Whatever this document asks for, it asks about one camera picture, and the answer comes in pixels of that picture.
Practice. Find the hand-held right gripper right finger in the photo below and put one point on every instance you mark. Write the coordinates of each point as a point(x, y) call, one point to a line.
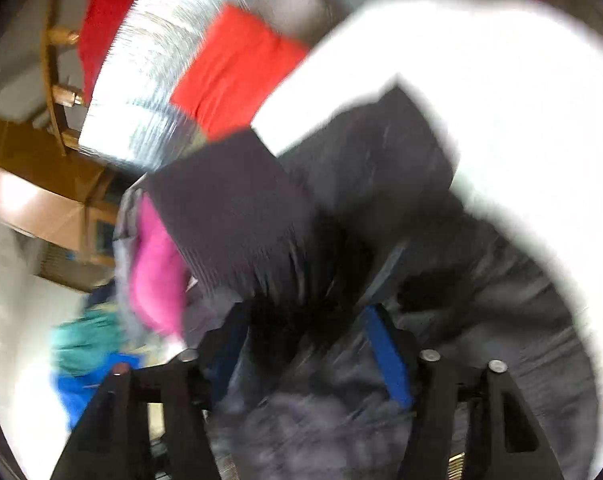
point(389, 360)

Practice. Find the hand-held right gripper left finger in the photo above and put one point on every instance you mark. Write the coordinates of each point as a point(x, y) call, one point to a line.
point(227, 355)

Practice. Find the pink pillow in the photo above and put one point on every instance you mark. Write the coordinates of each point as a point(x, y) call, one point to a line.
point(154, 270)

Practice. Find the teal cloth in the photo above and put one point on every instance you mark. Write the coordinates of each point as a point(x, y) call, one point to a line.
point(81, 340)

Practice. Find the blue cloth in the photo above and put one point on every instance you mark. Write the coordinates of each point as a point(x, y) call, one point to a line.
point(81, 390)

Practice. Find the grey cloth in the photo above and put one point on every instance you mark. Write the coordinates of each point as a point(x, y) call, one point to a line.
point(124, 240)

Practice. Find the wooden cabinet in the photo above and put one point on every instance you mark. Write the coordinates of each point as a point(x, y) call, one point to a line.
point(31, 185)

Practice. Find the red pillow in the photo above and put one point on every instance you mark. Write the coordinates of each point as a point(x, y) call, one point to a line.
point(231, 70)

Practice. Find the white fleece blanket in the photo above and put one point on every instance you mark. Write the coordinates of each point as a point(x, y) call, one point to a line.
point(481, 60)

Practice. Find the wooden rack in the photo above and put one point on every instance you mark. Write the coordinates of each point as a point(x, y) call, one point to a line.
point(56, 85)

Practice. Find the red cloth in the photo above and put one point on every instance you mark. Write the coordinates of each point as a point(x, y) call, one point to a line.
point(111, 10)

